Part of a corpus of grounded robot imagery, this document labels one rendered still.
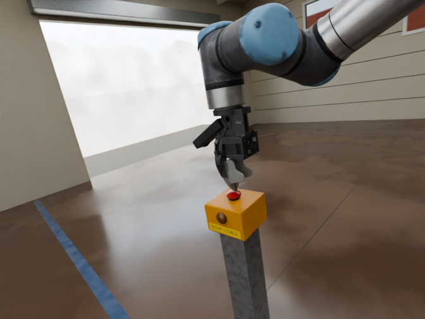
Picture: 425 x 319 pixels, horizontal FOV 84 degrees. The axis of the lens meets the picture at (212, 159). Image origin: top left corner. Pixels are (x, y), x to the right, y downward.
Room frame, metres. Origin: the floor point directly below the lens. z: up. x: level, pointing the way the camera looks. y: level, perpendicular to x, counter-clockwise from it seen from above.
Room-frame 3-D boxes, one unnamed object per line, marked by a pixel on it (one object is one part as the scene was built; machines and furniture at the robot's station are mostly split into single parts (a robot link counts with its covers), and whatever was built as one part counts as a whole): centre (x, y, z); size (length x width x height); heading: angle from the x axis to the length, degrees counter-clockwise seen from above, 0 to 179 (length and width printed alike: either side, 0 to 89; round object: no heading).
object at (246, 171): (0.57, -0.07, 1.15); 0.06 x 0.03 x 0.09; 48
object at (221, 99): (0.56, -0.06, 1.34); 0.10 x 0.09 x 0.05; 138
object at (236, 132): (0.56, -0.06, 1.26); 0.09 x 0.08 x 0.12; 48
